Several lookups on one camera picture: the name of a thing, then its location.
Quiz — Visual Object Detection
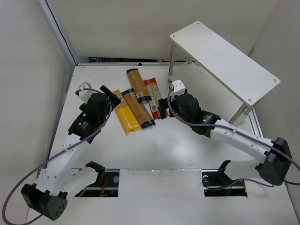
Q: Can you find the red spaghetti bag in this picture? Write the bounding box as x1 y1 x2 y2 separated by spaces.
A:
143 78 162 120

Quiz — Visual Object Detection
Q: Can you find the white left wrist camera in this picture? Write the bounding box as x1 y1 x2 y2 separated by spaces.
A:
78 82 93 103

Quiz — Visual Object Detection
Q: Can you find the long blue-ended spaghetti bag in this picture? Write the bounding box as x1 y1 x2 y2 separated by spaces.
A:
126 68 152 104

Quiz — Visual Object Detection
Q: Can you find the yellow spaghetti bag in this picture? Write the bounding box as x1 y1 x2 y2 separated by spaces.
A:
113 89 142 135

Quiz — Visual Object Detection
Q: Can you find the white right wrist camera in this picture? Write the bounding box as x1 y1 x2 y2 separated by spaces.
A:
171 80 186 96

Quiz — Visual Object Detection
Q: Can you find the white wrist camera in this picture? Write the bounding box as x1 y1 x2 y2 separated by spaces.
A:
171 80 186 96
78 82 93 103

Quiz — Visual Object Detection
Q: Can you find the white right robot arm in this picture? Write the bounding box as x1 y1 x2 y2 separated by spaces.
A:
158 93 294 188

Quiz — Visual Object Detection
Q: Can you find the white two-tier shelf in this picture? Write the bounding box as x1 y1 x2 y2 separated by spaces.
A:
167 21 281 124

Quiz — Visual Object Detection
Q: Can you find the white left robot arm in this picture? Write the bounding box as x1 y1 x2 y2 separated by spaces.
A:
21 85 120 221

